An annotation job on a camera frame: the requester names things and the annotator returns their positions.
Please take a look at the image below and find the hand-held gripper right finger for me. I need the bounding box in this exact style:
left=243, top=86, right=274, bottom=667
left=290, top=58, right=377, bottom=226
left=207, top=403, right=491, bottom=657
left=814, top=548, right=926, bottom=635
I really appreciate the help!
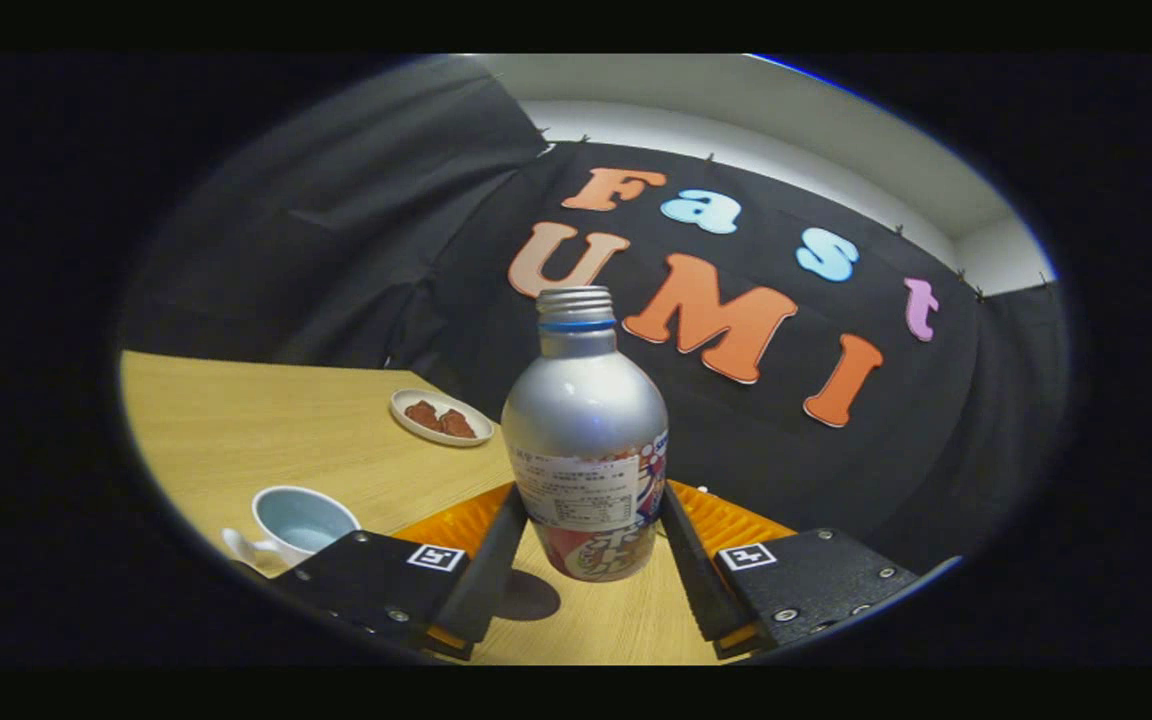
left=658, top=482, right=922, bottom=659

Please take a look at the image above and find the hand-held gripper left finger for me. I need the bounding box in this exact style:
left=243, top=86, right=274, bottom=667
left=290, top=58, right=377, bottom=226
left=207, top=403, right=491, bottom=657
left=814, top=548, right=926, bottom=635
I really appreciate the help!
left=271, top=483, right=529, bottom=661

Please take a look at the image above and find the brown round coaster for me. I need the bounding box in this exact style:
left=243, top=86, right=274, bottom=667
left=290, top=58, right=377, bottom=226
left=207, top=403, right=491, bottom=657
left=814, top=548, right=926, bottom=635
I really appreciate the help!
left=494, top=568, right=563, bottom=622

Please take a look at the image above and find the silver juice bottle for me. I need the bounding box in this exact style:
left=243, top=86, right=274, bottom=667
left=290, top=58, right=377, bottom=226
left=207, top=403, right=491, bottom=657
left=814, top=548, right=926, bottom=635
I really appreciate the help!
left=501, top=286, right=670, bottom=583

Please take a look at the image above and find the white cup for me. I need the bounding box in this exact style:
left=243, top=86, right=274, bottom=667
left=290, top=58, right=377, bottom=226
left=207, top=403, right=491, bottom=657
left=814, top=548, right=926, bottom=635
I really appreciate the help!
left=222, top=486, right=363, bottom=573

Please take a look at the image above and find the small white oval plate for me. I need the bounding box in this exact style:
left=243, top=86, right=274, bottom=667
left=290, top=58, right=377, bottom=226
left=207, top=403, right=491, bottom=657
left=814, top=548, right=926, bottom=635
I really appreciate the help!
left=389, top=389, right=495, bottom=447

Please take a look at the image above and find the wooden table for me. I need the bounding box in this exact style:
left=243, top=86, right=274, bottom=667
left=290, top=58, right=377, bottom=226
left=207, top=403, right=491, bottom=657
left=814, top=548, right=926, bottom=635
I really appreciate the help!
left=119, top=350, right=727, bottom=666

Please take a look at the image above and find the black backdrop cloth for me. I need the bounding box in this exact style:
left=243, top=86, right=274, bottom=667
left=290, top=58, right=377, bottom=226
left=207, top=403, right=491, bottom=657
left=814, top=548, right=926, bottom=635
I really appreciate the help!
left=119, top=56, right=1072, bottom=576

